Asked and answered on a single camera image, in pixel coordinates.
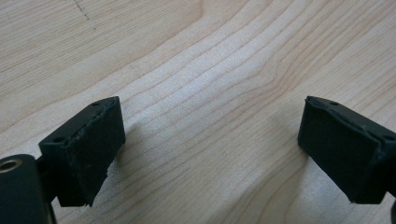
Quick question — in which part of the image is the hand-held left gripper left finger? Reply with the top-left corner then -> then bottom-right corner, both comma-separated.
37,95 -> 127,208

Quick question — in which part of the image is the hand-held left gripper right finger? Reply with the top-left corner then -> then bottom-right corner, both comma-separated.
297,95 -> 396,205

